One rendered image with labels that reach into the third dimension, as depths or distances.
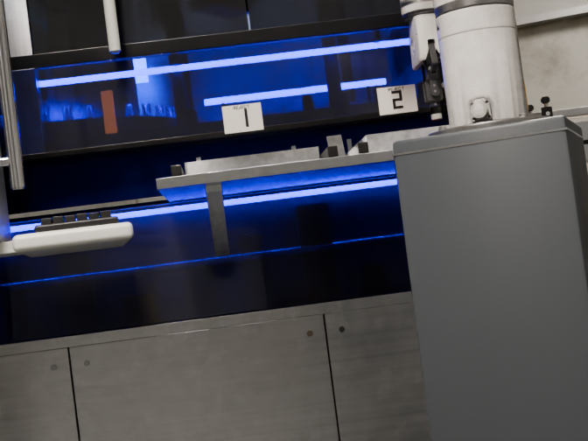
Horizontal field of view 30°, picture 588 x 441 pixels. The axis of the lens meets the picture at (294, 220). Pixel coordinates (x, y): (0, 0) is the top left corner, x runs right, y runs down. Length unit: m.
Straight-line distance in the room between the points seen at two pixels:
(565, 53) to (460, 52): 7.88
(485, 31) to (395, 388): 0.99
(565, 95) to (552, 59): 0.33
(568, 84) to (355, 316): 7.25
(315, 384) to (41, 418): 0.59
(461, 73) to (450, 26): 0.07
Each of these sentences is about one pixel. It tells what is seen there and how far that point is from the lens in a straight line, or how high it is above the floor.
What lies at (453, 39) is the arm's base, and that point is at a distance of 1.68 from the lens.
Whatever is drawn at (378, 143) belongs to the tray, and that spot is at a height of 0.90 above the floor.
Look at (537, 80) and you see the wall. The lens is 9.54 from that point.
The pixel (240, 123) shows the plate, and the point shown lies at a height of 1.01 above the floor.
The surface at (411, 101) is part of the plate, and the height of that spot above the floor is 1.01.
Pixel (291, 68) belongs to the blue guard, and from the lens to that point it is 2.41.
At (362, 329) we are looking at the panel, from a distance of 2.39.
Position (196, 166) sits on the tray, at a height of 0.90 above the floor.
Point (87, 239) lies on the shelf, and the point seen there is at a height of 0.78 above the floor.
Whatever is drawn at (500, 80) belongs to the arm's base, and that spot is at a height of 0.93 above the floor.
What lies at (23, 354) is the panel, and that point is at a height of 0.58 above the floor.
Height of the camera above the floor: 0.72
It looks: 2 degrees up
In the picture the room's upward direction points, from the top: 7 degrees counter-clockwise
